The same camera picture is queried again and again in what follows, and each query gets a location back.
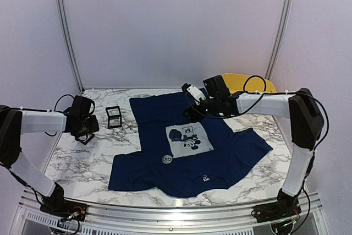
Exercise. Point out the black case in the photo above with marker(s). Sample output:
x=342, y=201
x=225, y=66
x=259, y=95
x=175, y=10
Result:
x=114, y=116
x=85, y=139

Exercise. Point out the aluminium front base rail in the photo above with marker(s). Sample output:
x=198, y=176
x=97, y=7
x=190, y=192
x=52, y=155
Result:
x=117, y=219

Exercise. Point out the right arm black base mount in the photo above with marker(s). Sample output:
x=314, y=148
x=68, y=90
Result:
x=285, y=206

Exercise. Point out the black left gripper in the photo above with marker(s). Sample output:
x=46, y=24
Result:
x=95, y=127

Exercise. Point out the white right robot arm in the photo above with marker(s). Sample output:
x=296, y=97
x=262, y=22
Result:
x=308, y=122

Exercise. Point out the aluminium left corner post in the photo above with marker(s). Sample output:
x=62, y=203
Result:
x=69, y=45

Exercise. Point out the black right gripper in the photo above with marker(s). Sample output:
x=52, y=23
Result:
x=192, y=117

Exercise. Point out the round blue brooch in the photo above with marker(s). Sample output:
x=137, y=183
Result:
x=167, y=159

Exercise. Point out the navy blue printed t-shirt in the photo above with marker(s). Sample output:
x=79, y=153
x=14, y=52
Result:
x=206, y=155

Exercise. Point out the aluminium corner post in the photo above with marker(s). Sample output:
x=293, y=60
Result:
x=69, y=45
x=283, y=22

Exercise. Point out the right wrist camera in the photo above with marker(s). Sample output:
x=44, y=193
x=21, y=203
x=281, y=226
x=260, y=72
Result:
x=194, y=92

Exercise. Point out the aluminium right corner post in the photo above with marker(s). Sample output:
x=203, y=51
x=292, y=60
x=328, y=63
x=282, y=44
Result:
x=283, y=22

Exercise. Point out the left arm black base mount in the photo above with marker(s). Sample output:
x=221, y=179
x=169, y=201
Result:
x=57, y=205

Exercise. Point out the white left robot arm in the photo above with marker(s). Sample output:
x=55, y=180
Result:
x=22, y=128

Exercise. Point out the yellow plastic basket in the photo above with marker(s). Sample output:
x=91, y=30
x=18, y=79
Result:
x=239, y=82

